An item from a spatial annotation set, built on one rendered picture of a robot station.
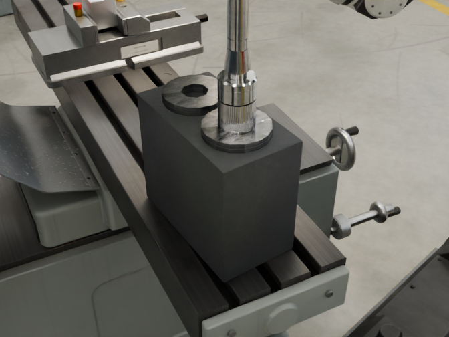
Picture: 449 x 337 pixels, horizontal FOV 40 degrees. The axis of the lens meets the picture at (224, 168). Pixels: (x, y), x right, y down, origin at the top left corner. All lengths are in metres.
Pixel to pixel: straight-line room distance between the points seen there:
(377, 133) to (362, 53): 0.80
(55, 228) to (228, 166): 0.53
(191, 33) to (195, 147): 0.64
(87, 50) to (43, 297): 0.50
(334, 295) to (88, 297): 0.58
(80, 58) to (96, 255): 0.39
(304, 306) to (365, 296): 1.25
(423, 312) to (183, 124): 0.71
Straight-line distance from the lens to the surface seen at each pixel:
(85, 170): 1.17
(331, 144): 1.64
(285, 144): 0.76
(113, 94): 1.25
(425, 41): 3.79
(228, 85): 0.72
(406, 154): 2.77
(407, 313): 1.31
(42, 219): 1.16
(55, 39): 1.33
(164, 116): 0.81
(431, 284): 1.38
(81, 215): 1.17
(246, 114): 0.74
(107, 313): 1.38
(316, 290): 0.87
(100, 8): 1.30
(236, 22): 0.69
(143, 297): 1.38
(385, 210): 1.60
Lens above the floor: 1.56
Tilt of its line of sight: 37 degrees down
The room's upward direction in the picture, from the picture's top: straight up
